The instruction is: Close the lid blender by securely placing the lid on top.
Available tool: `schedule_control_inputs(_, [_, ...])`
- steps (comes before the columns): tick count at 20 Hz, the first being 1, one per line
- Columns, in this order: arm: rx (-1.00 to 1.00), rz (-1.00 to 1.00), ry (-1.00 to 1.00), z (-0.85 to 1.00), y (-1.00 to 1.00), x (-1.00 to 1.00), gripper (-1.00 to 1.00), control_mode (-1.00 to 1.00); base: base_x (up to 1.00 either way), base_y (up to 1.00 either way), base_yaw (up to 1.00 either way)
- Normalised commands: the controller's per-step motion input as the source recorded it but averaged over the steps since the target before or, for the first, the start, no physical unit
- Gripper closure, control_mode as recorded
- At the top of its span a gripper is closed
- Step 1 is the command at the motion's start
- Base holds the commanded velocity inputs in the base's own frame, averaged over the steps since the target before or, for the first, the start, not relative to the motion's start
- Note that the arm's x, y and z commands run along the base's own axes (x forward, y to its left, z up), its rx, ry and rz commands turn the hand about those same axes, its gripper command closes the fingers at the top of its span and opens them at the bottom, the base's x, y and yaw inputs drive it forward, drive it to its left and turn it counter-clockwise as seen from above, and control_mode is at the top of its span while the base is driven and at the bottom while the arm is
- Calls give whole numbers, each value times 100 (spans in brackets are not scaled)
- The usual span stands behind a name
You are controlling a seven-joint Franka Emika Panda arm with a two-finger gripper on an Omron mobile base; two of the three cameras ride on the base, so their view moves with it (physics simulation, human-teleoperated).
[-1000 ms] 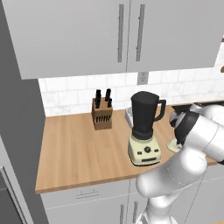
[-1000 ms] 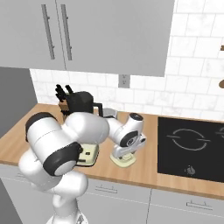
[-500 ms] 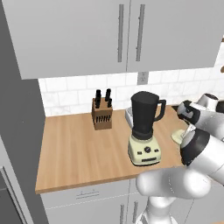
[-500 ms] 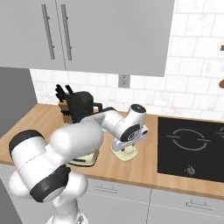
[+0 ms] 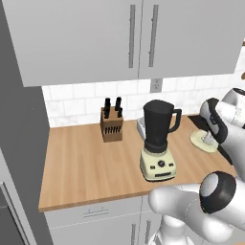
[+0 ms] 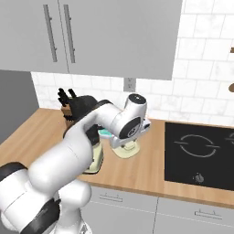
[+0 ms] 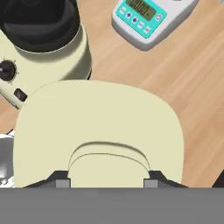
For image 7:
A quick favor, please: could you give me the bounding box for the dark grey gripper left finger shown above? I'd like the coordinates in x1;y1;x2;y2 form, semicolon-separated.
23;170;72;189

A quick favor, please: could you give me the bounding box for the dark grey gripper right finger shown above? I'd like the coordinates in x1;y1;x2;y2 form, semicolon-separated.
143;170;189;189

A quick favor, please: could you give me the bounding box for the steel sink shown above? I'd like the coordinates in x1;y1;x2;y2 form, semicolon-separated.
0;130;16;189

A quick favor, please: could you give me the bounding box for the white kitchen scale teal panel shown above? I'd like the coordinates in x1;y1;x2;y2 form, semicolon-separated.
111;0;200;53

